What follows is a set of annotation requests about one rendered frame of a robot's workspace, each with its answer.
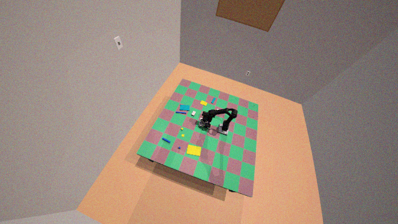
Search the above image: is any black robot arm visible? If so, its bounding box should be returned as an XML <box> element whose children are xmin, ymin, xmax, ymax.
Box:
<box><xmin>202</xmin><ymin>108</ymin><xmax>237</xmax><ymax>131</ymax></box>

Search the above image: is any teal flat plate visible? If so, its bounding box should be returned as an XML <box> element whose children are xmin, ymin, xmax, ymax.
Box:
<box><xmin>180</xmin><ymin>105</ymin><xmax>190</xmax><ymax>111</ymax></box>

